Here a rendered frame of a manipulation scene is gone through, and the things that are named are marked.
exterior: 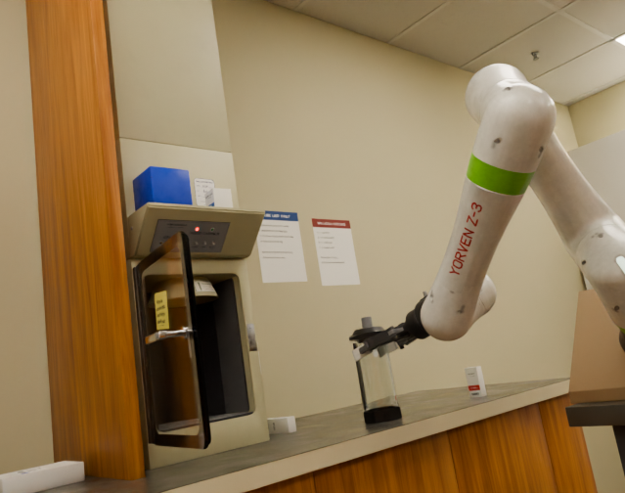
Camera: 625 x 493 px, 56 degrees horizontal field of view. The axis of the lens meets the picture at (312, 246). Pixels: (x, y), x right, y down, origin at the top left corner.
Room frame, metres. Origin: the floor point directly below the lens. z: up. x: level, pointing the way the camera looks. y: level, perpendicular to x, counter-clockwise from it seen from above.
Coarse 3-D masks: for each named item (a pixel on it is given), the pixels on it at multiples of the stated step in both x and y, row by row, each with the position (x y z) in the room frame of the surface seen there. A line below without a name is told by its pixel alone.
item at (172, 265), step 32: (160, 256) 1.17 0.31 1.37; (160, 288) 1.19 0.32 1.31; (192, 320) 1.06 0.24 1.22; (160, 352) 1.22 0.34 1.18; (192, 352) 1.07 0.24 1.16; (160, 384) 1.24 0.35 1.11; (192, 384) 1.09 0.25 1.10; (160, 416) 1.25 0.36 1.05; (192, 416) 1.10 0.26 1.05; (192, 448) 1.12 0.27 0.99
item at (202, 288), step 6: (198, 282) 1.47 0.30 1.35; (204, 282) 1.49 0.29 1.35; (198, 288) 1.46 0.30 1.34; (204, 288) 1.47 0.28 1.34; (210, 288) 1.49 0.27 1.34; (198, 294) 1.45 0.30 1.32; (204, 294) 1.46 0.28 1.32; (210, 294) 1.48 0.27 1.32; (216, 294) 1.51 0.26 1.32; (198, 300) 1.60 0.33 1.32; (204, 300) 1.59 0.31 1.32; (210, 300) 1.58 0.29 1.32
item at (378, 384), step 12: (384, 348) 1.56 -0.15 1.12; (360, 360) 1.56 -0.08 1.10; (372, 360) 1.55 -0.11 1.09; (384, 360) 1.56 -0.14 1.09; (360, 372) 1.57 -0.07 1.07; (372, 372) 1.55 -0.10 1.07; (384, 372) 1.55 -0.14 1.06; (372, 384) 1.55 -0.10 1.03; (384, 384) 1.55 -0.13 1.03; (372, 396) 1.55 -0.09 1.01; (384, 396) 1.55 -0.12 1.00; (396, 396) 1.58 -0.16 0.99; (372, 408) 1.56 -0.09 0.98; (384, 408) 1.55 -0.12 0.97
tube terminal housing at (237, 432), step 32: (128, 160) 1.34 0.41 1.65; (160, 160) 1.39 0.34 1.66; (192, 160) 1.45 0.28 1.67; (224, 160) 1.52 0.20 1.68; (128, 192) 1.33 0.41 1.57; (192, 192) 1.45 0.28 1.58; (128, 256) 1.33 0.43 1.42; (128, 288) 1.35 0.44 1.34; (256, 352) 1.53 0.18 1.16; (256, 384) 1.52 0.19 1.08; (256, 416) 1.52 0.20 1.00; (160, 448) 1.34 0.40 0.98; (224, 448) 1.45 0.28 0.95
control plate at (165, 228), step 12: (156, 228) 1.29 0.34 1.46; (168, 228) 1.31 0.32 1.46; (180, 228) 1.33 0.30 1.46; (192, 228) 1.35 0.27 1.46; (204, 228) 1.37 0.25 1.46; (216, 228) 1.39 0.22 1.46; (228, 228) 1.41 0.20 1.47; (156, 240) 1.31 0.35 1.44; (192, 240) 1.37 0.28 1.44; (204, 240) 1.39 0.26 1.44; (216, 240) 1.41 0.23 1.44
